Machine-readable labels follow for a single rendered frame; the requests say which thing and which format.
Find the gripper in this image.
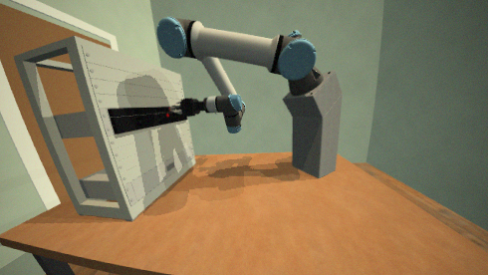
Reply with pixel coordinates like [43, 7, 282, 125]
[169, 98, 210, 117]

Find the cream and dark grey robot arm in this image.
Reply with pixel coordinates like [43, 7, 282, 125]
[156, 17, 324, 134]

